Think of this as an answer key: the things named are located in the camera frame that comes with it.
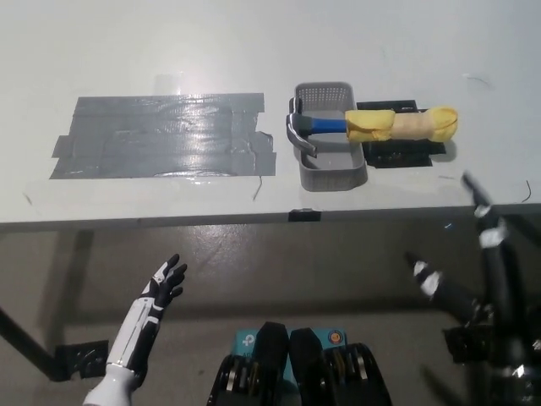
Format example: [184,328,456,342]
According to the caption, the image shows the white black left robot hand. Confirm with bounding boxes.
[104,253,189,388]

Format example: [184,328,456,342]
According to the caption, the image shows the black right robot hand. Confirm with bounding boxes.
[403,171,534,376]

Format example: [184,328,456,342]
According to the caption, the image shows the blue hammer with yellow wrap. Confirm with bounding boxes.
[285,96,460,158]

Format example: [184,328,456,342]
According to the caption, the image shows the gray perforated plastic container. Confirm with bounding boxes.
[294,81,368,191]

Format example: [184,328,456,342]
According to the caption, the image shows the black table leg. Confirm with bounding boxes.
[0,304,60,381]

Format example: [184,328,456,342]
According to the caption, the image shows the gray duct tape patch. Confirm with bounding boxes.
[49,92,278,181]

